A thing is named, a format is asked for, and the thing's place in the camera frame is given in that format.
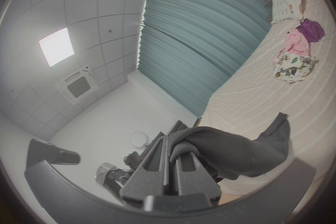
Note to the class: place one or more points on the square ceiling light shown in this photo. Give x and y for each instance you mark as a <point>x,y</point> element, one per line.
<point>56,47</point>

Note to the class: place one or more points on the bed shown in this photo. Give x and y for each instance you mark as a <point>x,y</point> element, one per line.
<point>275,112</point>

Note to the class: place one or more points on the white printed garment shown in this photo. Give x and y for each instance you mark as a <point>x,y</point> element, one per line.
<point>291,68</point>

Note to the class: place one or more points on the blue-green curtain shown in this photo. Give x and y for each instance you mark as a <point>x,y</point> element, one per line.
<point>210,7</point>
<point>183,73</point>

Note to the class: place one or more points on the white ceiling air vent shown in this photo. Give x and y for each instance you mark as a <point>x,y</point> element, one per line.
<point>77,85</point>

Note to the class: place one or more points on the purple garment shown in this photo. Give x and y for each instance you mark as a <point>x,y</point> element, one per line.
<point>311,30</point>

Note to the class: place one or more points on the pink garment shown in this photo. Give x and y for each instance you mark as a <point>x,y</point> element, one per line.
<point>296,44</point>

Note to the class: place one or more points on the black T-shirt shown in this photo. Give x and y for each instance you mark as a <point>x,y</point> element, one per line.
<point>231,152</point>

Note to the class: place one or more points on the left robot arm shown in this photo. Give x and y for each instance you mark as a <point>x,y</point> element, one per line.
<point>110,173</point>

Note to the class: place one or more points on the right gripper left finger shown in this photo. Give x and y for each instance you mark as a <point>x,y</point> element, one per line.
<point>147,178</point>

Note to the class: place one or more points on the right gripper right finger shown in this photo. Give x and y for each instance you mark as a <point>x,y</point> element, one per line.
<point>194,178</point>

